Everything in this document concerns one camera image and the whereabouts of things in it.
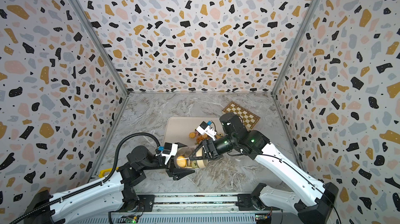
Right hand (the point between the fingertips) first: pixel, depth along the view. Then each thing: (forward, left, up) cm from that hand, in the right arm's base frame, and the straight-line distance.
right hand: (196, 161), depth 57 cm
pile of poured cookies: (+26, +3, -29) cm, 39 cm away
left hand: (+1, +1, -2) cm, 3 cm away
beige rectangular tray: (+32, +17, -29) cm, 47 cm away
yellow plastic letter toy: (+3, +52, -28) cm, 60 cm away
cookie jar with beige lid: (-1, +5, +2) cm, 5 cm away
